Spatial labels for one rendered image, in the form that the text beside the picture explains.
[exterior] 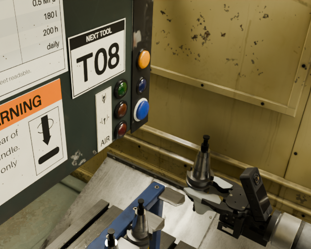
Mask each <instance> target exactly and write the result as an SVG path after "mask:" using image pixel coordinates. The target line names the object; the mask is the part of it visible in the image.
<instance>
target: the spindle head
mask: <svg viewBox="0 0 311 249"><path fill-rule="evenodd" d="M132 10H133V0H63V12H64V25H65V37H66V50H67V62H68V71H66V72H64V73H62V74H60V75H57V76H55V77H53V78H50V79H48V80H46V81H44V82H41V83H39V84H37V85H35V86H33V87H31V88H28V89H26V90H24V91H22V92H19V93H17V94H15V95H13V96H10V97H8V98H6V99H4V100H1V101H0V105H1V104H4V103H6V102H8V101H10V100H12V99H15V98H17V97H19V96H21V95H23V94H26V93H28V92H30V91H32V90H34V89H37V88H39V87H41V86H43V85H45V84H48V83H50V82H52V81H54V80H57V79H60V85H61V95H62V106H63V116H64V127H65V137H66V148H67V158H68V159H67V160H65V161H64V162H62V163H61V164H60V165H58V166H57V167H55V168H54V169H53V170H51V171H50V172H48V173H47V174H45V175H44V176H42V177H41V178H40V179H38V180H37V181H35V182H34V183H32V184H31V185H29V186H28V187H26V188H25V189H24V190H22V191H21V192H19V193H18V194H16V195H15V196H13V197H12V198H11V199H9V200H8V201H6V202H5V203H3V204H2V205H0V225H2V224H3V223H4V222H6V221H7V220H8V219H10V218H11V217H12V216H13V215H15V214H16V213H18V212H19V211H20V210H22V209H23V208H24V207H26V206H27V205H28V204H30V203H31V202H32V201H34V200H35V199H37V198H38V197H39V196H41V195H42V194H43V193H45V192H46V191H47V190H49V189H50V188H51V187H53V186H54V185H56V184H57V183H58V182H60V181H61V180H62V179H64V178H65V177H66V176H68V175H69V174H71V173H72V172H73V171H75V170H76V169H77V168H79V167H80V166H81V165H83V164H84V163H85V162H87V161H88V160H90V159H91V158H92V157H94V156H95V155H96V154H98V153H99V152H97V130H96V106H95V95H96V94H97V93H99V92H101V91H103V90H105V89H107V88H109V87H110V86H111V87H112V143H113V142H114V141H116V140H117V139H118V138H116V137H115V128H116V126H117V124H118V123H119V122H120V121H126V122H127V131H126V132H128V131H129V130H130V129H131V76H132ZM122 18H125V72H123V73H121V74H119V75H117V76H115V77H113V78H112V79H110V80H108V81H106V82H104V83H102V84H100V85H98V86H96V87H95V88H93V89H91V90H89V91H87V92H85V93H83V94H81V95H79V96H78V97H76V98H74V99H72V94H71V81H70V68H69V56H68V43H67V38H68V37H71V36H74V35H76V34H79V33H82V32H85V31H88V30H91V29H94V28H96V27H99V26H102V25H105V24H108V23H111V22H114V21H116V20H119V19H122ZM121 79H125V80H127V83H128V90H127V93H126V95H125V96H124V97H123V98H121V99H118V98H116V97H115V93H114V90H115V86H116V84H117V82H118V81H119V80H121ZM122 100H124V101H126V102H127V105H128V109H127V112H126V115H125V116H124V117H123V118H122V119H120V120H118V119H116V118H115V108H116V106H117V104H118V103H119V102H120V101H122ZM105 148H106V147H105Z"/></svg>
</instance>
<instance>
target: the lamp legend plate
mask: <svg viewBox="0 0 311 249"><path fill-rule="evenodd" d="M95 106H96V130H97V152H100V151H101V150H103V149H104V148H105V147H107V146H108V145H109V144H111V143H112V87H111V86H110V87H109V88H107V89H105V90H103V91H101V92H99V93H97V94H96V95H95Z"/></svg>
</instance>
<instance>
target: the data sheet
mask: <svg viewBox="0 0 311 249"><path fill-rule="evenodd" d="M66 71H68V62H67V50H66V37H65V25H64V12H63V0H0V101H1V100H4V99H6V98H8V97H10V96H13V95H15V94H17V93H19V92H22V91H24V90H26V89H28V88H31V87H33V86H35V85H37V84H39V83H41V82H44V81H46V80H48V79H50V78H53V77H55V76H57V75H60V74H62V73H64V72H66Z"/></svg>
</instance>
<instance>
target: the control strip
mask: <svg viewBox="0 0 311 249"><path fill-rule="evenodd" d="M153 5H154V0H133V27H132V42H133V43H132V76H131V131H130V133H131V134H132V133H133V132H135V131H136V130H137V129H139V128H140V127H141V126H143V125H144V124H145V123H146V122H148V114H147V116H146V117H145V118H144V119H143V120H138V119H137V118H136V110H137V107H138V105H139V104H140V102H142V101H143V100H145V101H147V102H149V90H150V68H151V48H152V26H153ZM144 50H146V51H148V52H149V54H150V61H149V64H148V66H147V67H146V68H144V69H141V68H140V67H139V65H138V60H139V57H140V54H141V53H142V52H143V51H144ZM143 79H145V80H146V82H147V85H146V88H145V90H144V91H143V92H140V91H139V84H140V82H141V80H143ZM123 82H125V83H126V84H127V90H128V83H127V80H125V79H121V80H119V81H118V82H117V84H116V86H115V90H114V93H115V97H116V98H118V99H121V98H123V97H124V96H125V95H126V93H127V91H126V93H125V95H124V96H119V95H118V88H119V86H120V84H121V83H123ZM122 104H126V105H127V102H126V101H124V100H122V101H120V102H119V103H118V104H117V106H116V108H115V118H116V119H118V120H120V119H122V118H123V117H124V116H125V115H126V113H125V115H124V116H123V117H119V116H118V110H119V108H120V106H121V105H122ZM127 109H128V105H127ZM126 112H127V110H126ZM122 124H126V126H127V122H126V121H120V122H119V123H118V124H117V126H116V128H115V137H116V138H118V139H121V138H122V137H124V135H125V134H126V132H125V134H124V135H123V136H121V137H120V136H119V135H118V130H119V128H120V126H121V125H122ZM126 131H127V128H126Z"/></svg>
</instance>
